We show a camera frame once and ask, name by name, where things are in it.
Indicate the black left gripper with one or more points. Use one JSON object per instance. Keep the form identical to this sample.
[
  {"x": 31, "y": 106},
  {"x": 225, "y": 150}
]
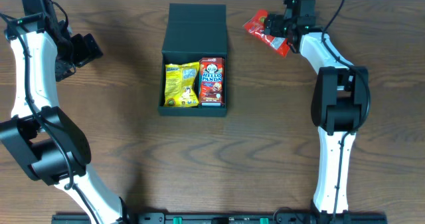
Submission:
[{"x": 85, "y": 54}]

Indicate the red snack packet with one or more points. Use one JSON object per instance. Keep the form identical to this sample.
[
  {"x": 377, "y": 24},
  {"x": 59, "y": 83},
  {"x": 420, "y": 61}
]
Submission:
[{"x": 255, "y": 26}]

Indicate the dark green box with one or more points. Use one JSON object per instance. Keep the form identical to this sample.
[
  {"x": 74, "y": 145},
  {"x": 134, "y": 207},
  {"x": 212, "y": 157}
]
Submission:
[{"x": 194, "y": 31}]

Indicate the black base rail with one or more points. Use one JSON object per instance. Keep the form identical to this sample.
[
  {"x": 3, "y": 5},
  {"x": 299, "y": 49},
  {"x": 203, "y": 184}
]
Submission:
[{"x": 279, "y": 218}]

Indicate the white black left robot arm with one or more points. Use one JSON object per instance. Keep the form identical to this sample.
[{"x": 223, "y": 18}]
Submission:
[{"x": 43, "y": 140}]

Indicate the yellow snack packet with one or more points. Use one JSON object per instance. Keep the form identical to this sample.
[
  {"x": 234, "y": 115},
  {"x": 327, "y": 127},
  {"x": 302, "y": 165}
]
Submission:
[{"x": 179, "y": 85}]

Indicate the red Hello Panda box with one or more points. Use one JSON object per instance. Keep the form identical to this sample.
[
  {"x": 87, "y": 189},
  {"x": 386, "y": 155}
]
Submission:
[{"x": 211, "y": 80}]

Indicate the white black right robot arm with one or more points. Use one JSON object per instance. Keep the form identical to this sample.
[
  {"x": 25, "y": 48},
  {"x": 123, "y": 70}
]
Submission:
[{"x": 339, "y": 107}]

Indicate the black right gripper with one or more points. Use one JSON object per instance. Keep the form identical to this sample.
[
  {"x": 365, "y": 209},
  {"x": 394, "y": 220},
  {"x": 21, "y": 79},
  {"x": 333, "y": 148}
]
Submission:
[{"x": 271, "y": 21}]

